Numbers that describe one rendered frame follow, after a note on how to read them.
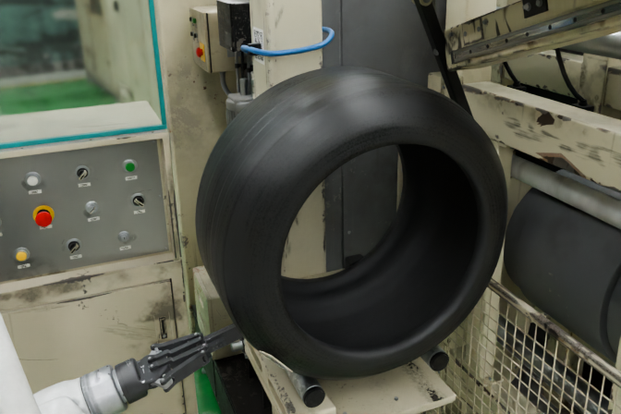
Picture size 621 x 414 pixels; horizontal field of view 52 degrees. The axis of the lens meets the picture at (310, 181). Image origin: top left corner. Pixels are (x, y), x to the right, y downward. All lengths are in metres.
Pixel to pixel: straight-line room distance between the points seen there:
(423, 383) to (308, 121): 0.70
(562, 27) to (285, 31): 0.55
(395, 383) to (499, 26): 0.79
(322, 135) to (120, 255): 0.95
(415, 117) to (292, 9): 0.42
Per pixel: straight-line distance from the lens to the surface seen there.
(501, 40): 1.32
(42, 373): 1.95
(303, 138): 1.04
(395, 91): 1.11
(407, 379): 1.50
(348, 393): 1.45
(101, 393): 1.24
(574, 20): 1.17
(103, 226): 1.81
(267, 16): 1.37
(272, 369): 1.43
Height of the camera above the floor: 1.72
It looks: 21 degrees down
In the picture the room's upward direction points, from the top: 1 degrees counter-clockwise
